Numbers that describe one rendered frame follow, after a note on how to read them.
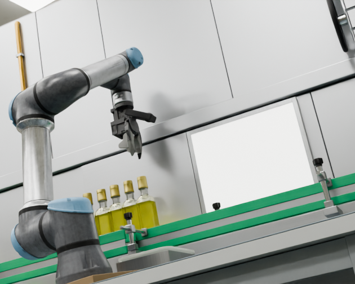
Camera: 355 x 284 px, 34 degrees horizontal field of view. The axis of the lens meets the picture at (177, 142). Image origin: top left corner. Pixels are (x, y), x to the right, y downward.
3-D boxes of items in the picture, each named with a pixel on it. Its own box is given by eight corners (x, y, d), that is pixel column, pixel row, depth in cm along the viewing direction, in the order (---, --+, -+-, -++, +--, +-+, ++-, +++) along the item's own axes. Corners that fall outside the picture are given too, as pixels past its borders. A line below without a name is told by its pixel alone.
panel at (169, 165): (322, 189, 200) (297, 98, 211) (320, 187, 198) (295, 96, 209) (96, 249, 230) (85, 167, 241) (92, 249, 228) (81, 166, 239)
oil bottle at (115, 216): (136, 260, 209) (127, 202, 216) (128, 260, 204) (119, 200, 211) (122, 263, 211) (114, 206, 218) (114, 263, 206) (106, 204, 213)
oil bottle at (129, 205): (150, 257, 207) (141, 198, 214) (143, 256, 202) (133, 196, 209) (136, 260, 209) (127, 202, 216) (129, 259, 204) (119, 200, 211)
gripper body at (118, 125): (121, 141, 224) (117, 112, 227) (141, 134, 221) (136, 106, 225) (111, 136, 217) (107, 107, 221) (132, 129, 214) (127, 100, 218)
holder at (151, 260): (208, 279, 187) (203, 255, 190) (173, 278, 163) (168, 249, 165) (160, 291, 193) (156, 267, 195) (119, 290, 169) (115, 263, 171)
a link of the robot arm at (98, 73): (54, 67, 170) (136, 38, 211) (29, 83, 175) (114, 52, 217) (74, 103, 171) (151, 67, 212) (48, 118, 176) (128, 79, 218)
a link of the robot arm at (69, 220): (76, 240, 150) (66, 190, 154) (42, 254, 157) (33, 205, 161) (109, 238, 160) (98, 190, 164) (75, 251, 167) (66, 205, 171)
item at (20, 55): (36, 165, 252) (21, 20, 275) (32, 164, 249) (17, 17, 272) (30, 168, 253) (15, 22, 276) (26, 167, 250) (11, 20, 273)
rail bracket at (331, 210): (351, 235, 175) (331, 163, 182) (342, 229, 160) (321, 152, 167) (335, 239, 176) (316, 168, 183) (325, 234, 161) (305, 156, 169)
